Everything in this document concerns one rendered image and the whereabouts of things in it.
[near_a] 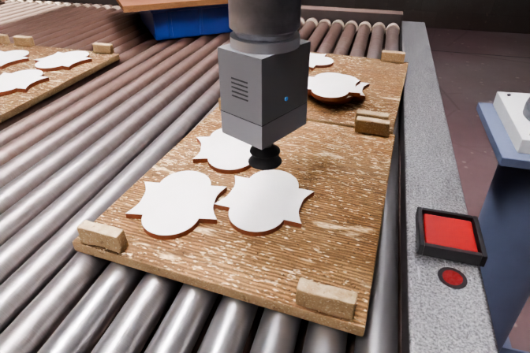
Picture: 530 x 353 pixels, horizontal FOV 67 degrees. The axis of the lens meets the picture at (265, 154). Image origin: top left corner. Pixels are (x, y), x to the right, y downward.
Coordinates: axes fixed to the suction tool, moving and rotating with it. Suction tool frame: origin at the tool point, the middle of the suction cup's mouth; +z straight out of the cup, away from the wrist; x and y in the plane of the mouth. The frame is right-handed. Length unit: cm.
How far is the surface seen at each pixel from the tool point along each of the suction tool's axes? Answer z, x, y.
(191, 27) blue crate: 5, -75, -51
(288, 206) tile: 5.9, 3.6, -0.6
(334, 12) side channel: 6, -54, -104
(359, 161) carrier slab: 6.7, 4.6, -17.7
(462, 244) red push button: 7.4, 23.1, -10.1
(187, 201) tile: 5.8, -7.3, 7.5
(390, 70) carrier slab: 7, -10, -60
